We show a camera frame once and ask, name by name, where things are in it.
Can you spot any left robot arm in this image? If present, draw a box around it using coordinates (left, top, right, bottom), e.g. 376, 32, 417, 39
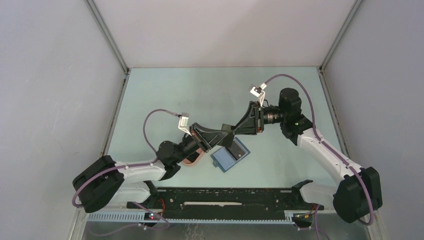
72, 123, 236, 213

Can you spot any blue card holder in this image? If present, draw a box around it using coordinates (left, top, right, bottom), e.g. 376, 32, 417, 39
210, 137, 251, 173

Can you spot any left controller board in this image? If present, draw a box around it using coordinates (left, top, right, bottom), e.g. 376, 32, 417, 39
144, 213, 161, 221

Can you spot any right controller board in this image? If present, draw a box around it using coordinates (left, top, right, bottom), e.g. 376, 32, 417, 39
292, 214, 313, 222

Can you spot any pink oval tray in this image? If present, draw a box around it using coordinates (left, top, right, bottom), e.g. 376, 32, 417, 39
182, 148, 205, 167

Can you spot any aluminium front rail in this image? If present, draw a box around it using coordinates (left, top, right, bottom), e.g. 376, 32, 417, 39
76, 189, 379, 214

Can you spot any controller board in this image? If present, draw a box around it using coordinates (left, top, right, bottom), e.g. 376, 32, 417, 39
144, 213, 161, 221
292, 214, 313, 222

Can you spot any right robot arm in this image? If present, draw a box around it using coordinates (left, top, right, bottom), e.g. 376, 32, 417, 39
231, 85, 383, 223

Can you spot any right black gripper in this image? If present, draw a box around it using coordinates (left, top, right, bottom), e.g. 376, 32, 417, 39
232, 101, 287, 136

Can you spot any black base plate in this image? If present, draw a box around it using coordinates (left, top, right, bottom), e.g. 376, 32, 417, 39
141, 187, 315, 220

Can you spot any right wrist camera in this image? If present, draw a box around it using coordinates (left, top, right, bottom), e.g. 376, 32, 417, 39
249, 83, 267, 107

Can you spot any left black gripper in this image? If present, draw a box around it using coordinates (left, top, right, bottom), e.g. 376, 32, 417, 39
174, 122, 228, 164

